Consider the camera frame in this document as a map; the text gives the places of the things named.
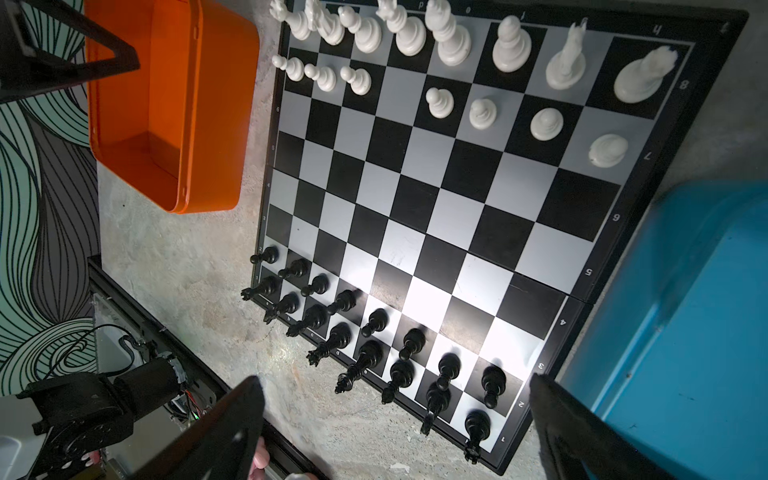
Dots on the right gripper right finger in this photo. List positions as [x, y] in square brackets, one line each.
[576, 444]

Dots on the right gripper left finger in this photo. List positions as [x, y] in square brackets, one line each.
[221, 445]

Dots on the blue plastic bin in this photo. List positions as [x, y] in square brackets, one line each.
[675, 357]

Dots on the orange plastic bin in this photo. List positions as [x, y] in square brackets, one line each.
[176, 129]

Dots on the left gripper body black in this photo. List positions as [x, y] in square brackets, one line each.
[26, 71]

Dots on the pink big-eared figurine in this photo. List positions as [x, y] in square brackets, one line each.
[260, 461]

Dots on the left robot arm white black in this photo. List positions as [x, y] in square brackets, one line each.
[54, 406]

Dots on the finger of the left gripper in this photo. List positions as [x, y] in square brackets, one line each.
[125, 57]

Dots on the black white chessboard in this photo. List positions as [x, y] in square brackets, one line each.
[455, 225]

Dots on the white pawn far left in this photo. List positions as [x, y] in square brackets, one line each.
[293, 67]

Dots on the white back row piece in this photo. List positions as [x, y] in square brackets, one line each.
[297, 20]

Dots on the black piece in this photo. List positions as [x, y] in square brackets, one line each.
[437, 401]

